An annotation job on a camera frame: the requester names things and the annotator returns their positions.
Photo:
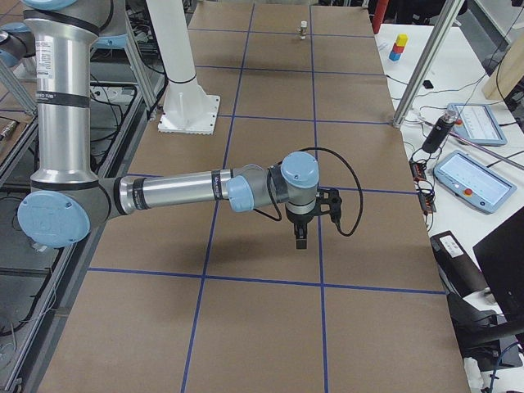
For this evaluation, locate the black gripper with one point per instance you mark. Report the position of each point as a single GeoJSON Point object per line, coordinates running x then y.
{"type": "Point", "coordinates": [299, 221]}

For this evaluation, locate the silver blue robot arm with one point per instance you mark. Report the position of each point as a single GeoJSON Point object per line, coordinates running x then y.
{"type": "Point", "coordinates": [67, 199]}

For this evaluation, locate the orange circuit board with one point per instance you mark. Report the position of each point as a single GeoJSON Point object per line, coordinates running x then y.
{"type": "Point", "coordinates": [424, 188]}

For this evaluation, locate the black water bottle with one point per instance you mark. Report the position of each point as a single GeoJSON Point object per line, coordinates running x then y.
{"type": "Point", "coordinates": [438, 133]}

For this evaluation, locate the black box with label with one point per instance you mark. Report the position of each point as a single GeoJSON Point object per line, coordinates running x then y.
{"type": "Point", "coordinates": [456, 264]}

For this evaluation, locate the near teach pendant tablet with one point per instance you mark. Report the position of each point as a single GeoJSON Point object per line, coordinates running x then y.
{"type": "Point", "coordinates": [473, 183]}

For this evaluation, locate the teach pendant tablet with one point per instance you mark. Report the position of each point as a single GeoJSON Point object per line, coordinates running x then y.
{"type": "Point", "coordinates": [473, 183]}
{"type": "Point", "coordinates": [476, 123]}

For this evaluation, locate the small black puck device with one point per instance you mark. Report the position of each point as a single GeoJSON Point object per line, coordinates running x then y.
{"type": "Point", "coordinates": [427, 84]}

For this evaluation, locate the blue toy block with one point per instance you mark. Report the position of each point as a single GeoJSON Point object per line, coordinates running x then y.
{"type": "Point", "coordinates": [393, 56]}

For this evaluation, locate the black monitor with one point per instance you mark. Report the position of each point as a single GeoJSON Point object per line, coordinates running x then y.
{"type": "Point", "coordinates": [500, 256]}

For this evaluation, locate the far teach pendant tablet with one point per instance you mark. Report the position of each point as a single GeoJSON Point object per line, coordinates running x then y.
{"type": "Point", "coordinates": [476, 123]}

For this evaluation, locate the red toy block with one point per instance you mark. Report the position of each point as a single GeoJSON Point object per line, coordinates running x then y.
{"type": "Point", "coordinates": [397, 49]}

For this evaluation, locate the yellow toy block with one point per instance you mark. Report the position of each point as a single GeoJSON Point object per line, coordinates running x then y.
{"type": "Point", "coordinates": [401, 40]}

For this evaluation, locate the red cylinder object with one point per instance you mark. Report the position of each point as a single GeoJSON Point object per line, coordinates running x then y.
{"type": "Point", "coordinates": [379, 14]}

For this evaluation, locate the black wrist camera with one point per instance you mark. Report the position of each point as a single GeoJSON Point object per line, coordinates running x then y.
{"type": "Point", "coordinates": [329, 203]}

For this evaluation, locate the white pedestal column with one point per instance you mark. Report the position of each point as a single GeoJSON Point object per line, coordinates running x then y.
{"type": "Point", "coordinates": [186, 108]}

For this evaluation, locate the aluminium frame post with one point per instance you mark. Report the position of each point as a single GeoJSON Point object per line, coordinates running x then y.
{"type": "Point", "coordinates": [438, 34]}

